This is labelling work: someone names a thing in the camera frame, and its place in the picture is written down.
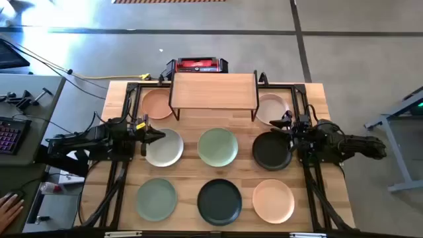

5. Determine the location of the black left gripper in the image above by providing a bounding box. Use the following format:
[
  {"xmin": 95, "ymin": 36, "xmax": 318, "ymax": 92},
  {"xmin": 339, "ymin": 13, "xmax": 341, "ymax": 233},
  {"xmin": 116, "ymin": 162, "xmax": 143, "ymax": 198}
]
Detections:
[{"xmin": 127, "ymin": 115, "xmax": 167, "ymax": 157}]

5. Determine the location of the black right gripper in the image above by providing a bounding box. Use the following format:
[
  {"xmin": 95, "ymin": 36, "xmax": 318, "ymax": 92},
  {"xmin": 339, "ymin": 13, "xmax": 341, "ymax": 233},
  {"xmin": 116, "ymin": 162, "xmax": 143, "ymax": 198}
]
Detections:
[{"xmin": 269, "ymin": 110, "xmax": 314, "ymax": 148}]

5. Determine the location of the white plate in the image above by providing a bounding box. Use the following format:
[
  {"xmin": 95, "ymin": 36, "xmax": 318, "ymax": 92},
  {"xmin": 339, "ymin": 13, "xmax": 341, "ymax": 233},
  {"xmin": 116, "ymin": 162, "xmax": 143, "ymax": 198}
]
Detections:
[{"xmin": 143, "ymin": 128, "xmax": 184, "ymax": 168}]

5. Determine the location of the pale beige plate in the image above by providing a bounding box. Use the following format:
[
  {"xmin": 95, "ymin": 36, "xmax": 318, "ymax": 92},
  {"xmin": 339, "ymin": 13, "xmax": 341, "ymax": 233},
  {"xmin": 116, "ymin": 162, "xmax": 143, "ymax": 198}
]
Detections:
[{"xmin": 256, "ymin": 93, "xmax": 290, "ymax": 126}]

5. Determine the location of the black plate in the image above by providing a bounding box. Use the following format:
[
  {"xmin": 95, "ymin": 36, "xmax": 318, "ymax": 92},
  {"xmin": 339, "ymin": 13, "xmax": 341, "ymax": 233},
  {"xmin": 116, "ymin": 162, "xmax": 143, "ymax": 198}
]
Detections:
[{"xmin": 252, "ymin": 131, "xmax": 293, "ymax": 172}]

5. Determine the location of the orange plate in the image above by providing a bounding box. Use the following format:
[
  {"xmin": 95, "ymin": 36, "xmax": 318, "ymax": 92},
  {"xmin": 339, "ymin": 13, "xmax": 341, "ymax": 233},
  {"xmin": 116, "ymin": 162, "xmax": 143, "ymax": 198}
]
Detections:
[{"xmin": 141, "ymin": 88, "xmax": 173, "ymax": 120}]

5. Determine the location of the sage green plate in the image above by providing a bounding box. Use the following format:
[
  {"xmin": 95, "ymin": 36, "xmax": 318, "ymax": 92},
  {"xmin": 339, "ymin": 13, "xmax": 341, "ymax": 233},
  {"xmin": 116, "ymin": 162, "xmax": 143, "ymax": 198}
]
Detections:
[{"xmin": 135, "ymin": 177, "xmax": 178, "ymax": 222}]

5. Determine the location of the light green plate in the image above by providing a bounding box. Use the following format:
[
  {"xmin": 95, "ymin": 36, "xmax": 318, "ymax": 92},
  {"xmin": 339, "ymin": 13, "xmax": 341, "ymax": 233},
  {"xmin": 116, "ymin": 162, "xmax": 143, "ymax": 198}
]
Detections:
[{"xmin": 197, "ymin": 127, "xmax": 239, "ymax": 168}]

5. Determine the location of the peach plate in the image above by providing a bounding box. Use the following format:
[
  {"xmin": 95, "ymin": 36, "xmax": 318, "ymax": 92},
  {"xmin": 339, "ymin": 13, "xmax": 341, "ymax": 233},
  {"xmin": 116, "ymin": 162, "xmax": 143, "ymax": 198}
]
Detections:
[{"xmin": 252, "ymin": 178, "xmax": 295, "ymax": 225}]

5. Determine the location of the dark green plate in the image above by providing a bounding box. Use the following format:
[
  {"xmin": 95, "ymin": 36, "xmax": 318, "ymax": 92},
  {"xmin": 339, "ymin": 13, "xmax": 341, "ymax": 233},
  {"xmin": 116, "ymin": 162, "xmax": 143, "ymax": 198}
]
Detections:
[{"xmin": 196, "ymin": 178, "xmax": 243, "ymax": 227}]

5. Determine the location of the wooden shelf with black legs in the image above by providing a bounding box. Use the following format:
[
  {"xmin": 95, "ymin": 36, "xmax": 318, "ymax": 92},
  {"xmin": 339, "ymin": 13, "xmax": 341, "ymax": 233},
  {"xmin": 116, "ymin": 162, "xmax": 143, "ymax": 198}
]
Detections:
[{"xmin": 168, "ymin": 69, "xmax": 260, "ymax": 122}]

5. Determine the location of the red and black power box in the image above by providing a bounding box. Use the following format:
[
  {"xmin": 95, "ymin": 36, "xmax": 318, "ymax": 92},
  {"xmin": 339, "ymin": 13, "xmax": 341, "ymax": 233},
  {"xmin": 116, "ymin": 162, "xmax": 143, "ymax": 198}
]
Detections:
[{"xmin": 166, "ymin": 56, "xmax": 229, "ymax": 74}]

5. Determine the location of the white box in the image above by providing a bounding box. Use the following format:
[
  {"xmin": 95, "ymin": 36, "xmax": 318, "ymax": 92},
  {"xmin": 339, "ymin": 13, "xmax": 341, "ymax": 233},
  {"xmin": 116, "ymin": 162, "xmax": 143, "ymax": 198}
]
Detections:
[{"xmin": 58, "ymin": 170, "xmax": 85, "ymax": 186}]

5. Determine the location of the black slanted panel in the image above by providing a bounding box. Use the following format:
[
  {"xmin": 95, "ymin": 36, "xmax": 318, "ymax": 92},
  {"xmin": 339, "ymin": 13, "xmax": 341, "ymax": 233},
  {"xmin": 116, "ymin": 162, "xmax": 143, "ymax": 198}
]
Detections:
[{"xmin": 34, "ymin": 143, "xmax": 90, "ymax": 178}]

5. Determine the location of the clear plastic bottle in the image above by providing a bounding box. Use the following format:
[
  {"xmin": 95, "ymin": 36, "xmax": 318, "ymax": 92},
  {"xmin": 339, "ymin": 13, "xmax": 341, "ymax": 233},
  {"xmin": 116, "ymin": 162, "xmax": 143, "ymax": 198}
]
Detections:
[{"xmin": 39, "ymin": 181, "xmax": 63, "ymax": 196}]

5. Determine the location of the grey desk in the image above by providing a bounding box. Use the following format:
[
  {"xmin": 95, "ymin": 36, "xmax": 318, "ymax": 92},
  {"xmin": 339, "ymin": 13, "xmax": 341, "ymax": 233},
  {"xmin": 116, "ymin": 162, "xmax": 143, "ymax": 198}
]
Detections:
[{"xmin": 0, "ymin": 73, "xmax": 67, "ymax": 234}]

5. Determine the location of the black device with green light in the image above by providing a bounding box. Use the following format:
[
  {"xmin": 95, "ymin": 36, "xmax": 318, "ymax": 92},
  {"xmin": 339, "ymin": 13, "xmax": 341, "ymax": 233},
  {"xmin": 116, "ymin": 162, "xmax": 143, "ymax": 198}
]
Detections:
[{"xmin": 403, "ymin": 86, "xmax": 423, "ymax": 116}]

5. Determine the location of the black desk clamp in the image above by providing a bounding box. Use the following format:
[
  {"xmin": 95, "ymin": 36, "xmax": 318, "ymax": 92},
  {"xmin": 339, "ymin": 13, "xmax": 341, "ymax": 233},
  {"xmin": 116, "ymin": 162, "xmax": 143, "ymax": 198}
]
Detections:
[{"xmin": 0, "ymin": 87, "xmax": 54, "ymax": 112}]

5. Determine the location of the black keyboard with lit keys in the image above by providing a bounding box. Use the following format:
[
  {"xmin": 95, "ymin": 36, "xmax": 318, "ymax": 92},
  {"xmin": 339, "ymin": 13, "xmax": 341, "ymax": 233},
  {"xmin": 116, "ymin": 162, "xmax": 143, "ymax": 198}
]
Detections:
[{"xmin": 0, "ymin": 116, "xmax": 33, "ymax": 156}]

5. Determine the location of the black computer monitor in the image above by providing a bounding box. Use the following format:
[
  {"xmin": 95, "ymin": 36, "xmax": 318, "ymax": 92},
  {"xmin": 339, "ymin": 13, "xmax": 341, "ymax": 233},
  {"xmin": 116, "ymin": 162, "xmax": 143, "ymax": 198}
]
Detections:
[{"xmin": 0, "ymin": 38, "xmax": 30, "ymax": 70}]

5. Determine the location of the person's hand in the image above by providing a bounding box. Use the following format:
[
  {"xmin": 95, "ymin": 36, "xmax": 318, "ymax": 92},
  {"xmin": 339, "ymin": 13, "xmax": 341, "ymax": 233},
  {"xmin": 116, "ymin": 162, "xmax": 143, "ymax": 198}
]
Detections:
[{"xmin": 0, "ymin": 193, "xmax": 24, "ymax": 234}]

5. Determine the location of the black aluminium table frame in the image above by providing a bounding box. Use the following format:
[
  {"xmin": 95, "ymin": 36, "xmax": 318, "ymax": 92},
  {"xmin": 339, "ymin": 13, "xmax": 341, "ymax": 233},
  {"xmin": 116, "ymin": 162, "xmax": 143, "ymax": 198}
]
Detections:
[{"xmin": 74, "ymin": 81, "xmax": 357, "ymax": 232}]

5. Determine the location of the yellow cable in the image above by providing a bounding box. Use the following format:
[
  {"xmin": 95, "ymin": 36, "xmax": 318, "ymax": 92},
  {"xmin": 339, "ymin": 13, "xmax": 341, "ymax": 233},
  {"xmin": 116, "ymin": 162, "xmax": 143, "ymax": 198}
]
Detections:
[{"xmin": 71, "ymin": 73, "xmax": 152, "ymax": 82}]

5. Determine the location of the silver metal bracket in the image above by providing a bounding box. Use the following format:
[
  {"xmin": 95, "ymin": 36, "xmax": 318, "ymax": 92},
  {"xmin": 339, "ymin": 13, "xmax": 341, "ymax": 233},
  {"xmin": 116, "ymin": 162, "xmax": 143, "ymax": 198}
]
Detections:
[
  {"xmin": 289, "ymin": 232, "xmax": 327, "ymax": 238},
  {"xmin": 104, "ymin": 231, "xmax": 143, "ymax": 238}
]

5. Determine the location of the black floor cable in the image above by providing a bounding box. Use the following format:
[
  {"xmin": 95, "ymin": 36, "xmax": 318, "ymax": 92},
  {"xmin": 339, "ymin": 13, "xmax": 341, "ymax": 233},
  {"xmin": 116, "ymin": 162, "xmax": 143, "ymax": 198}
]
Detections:
[{"xmin": 0, "ymin": 38, "xmax": 107, "ymax": 100}]

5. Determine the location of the grey metal table frame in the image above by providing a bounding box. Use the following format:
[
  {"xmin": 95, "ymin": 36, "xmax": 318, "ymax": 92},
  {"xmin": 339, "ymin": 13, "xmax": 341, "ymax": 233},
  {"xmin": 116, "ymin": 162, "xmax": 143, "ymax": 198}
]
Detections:
[{"xmin": 363, "ymin": 97, "xmax": 423, "ymax": 193}]

